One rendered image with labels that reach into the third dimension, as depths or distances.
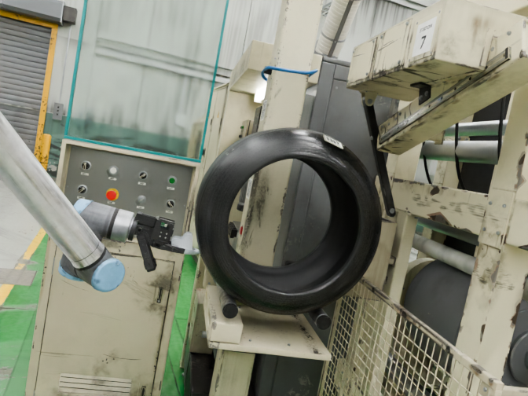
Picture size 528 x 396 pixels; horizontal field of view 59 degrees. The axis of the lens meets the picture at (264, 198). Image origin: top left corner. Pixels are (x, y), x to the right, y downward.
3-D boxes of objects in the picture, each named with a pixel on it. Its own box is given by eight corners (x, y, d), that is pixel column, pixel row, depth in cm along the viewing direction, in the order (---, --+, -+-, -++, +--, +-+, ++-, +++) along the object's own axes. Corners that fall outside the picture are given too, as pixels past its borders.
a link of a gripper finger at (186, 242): (205, 239, 137) (174, 230, 135) (199, 258, 137) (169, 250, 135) (205, 236, 140) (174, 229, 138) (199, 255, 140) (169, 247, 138)
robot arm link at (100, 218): (69, 228, 137) (79, 196, 137) (111, 240, 139) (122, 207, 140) (61, 231, 128) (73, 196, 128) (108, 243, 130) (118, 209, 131)
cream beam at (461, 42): (343, 88, 166) (351, 46, 165) (408, 102, 171) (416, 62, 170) (431, 59, 107) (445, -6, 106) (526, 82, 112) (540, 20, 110)
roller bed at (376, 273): (327, 280, 189) (342, 208, 187) (361, 285, 192) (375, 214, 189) (342, 296, 170) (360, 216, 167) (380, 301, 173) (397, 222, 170)
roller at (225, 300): (229, 275, 167) (221, 284, 167) (220, 267, 166) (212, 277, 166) (241, 309, 133) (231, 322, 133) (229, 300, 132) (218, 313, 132)
